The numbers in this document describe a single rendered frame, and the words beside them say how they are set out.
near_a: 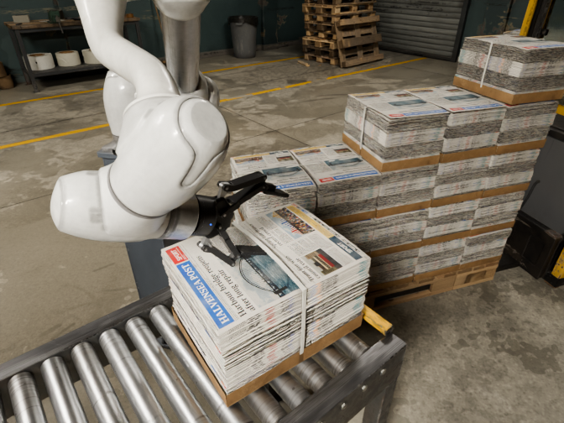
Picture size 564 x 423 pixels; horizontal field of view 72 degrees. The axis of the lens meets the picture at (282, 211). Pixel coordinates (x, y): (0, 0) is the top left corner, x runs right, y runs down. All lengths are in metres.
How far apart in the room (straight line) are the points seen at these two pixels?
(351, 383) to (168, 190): 0.61
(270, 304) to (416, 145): 1.16
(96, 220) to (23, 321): 1.94
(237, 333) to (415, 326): 1.56
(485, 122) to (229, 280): 1.43
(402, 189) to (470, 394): 0.93
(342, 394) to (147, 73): 0.71
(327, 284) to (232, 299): 0.20
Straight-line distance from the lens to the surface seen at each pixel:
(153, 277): 1.81
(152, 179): 0.49
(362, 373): 0.95
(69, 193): 0.59
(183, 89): 1.36
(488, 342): 2.26
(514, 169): 2.21
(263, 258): 0.85
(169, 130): 0.46
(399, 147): 1.69
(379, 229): 1.85
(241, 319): 0.72
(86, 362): 1.05
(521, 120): 2.07
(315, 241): 0.89
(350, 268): 0.84
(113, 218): 0.58
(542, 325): 2.49
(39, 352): 1.12
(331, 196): 1.63
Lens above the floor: 1.56
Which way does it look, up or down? 32 degrees down
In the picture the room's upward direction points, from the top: straight up
